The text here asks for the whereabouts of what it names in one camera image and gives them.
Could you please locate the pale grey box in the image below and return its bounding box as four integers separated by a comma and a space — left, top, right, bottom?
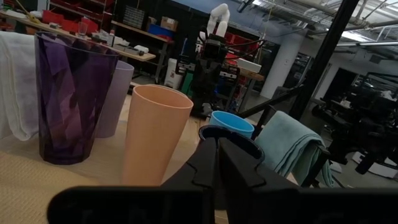
236, 58, 263, 74

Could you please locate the black robot station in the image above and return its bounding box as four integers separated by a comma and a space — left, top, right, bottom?
310, 71, 398, 175

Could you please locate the black table frame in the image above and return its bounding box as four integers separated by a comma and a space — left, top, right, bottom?
238, 0, 361, 125

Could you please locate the white towel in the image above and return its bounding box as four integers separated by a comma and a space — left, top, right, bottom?
0, 30, 41, 141

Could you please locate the wooden shelf with black frame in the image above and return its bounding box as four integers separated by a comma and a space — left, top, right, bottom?
0, 93, 331, 189

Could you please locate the wooden back workbench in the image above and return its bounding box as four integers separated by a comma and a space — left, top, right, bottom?
111, 20, 175, 85

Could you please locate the yellow cloth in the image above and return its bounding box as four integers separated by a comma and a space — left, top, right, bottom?
0, 146, 125, 224

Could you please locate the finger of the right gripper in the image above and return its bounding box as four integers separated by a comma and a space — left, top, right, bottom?
206, 73, 222, 116
190, 73, 208, 118

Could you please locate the yellow hanging cord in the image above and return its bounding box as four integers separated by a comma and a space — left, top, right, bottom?
14, 0, 42, 25

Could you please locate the green bin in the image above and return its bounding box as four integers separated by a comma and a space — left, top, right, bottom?
182, 71, 195, 96

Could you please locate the grey drawer organizer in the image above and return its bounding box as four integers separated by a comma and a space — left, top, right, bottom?
123, 5, 146, 30

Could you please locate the teal towel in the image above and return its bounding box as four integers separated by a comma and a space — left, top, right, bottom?
254, 110, 336, 188

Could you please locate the cardboard box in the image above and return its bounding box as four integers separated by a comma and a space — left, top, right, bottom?
160, 16, 179, 32

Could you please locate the wooden robot workbench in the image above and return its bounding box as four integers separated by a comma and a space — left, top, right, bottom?
231, 67, 266, 103

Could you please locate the white column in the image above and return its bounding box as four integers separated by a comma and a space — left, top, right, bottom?
259, 32, 306, 100

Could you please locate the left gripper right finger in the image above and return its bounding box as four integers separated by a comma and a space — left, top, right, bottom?
217, 138, 300, 200

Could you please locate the dark purple round object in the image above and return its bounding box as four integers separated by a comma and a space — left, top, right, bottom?
95, 60, 135, 139

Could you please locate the blue bin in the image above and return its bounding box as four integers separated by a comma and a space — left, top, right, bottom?
147, 24, 175, 40

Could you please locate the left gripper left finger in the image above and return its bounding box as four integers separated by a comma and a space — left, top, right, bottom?
161, 138, 218, 187

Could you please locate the purple glass tumbler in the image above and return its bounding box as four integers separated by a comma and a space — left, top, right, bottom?
34, 30, 119, 166

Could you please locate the orange cup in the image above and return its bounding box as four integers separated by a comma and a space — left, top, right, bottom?
121, 84, 194, 187

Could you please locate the dark blue speckled mug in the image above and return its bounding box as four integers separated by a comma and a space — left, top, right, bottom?
198, 124, 266, 169

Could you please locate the blue bowl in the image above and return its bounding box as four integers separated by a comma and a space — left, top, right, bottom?
208, 110, 255, 139

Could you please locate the clear drinking glass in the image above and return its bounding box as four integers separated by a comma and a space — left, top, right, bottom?
77, 21, 89, 38

